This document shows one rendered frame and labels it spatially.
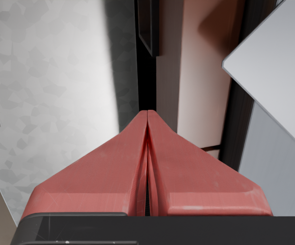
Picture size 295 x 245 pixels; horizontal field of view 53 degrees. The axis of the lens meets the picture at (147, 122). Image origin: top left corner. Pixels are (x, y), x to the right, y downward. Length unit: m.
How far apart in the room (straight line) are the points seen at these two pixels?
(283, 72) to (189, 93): 0.06
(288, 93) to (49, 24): 0.23
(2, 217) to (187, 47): 1.46
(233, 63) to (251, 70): 0.01
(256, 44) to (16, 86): 0.26
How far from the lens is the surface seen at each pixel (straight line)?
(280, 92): 0.21
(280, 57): 0.20
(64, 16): 0.33
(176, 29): 0.20
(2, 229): 1.67
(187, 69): 0.20
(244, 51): 0.18
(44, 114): 0.38
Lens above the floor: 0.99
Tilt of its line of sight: 52 degrees down
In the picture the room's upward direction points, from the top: 157 degrees clockwise
